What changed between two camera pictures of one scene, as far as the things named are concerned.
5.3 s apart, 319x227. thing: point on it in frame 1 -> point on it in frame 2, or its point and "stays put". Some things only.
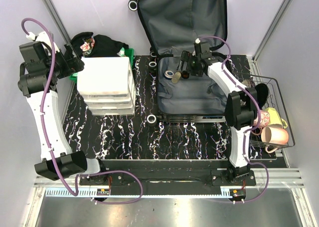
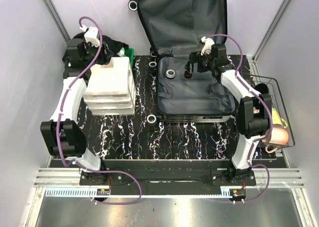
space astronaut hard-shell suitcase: x=173 y=19 stays put
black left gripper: x=70 y=65 -> x=105 y=54
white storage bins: x=107 y=86 stays put
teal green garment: x=121 y=52 stays put
